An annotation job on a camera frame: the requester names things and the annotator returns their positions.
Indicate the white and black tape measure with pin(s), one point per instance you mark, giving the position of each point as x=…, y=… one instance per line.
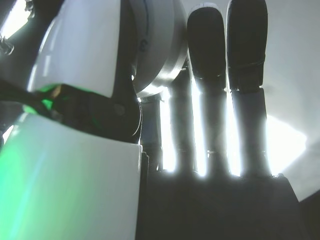
x=160, y=37

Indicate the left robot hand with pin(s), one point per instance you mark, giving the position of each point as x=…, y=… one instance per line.
x=75, y=187

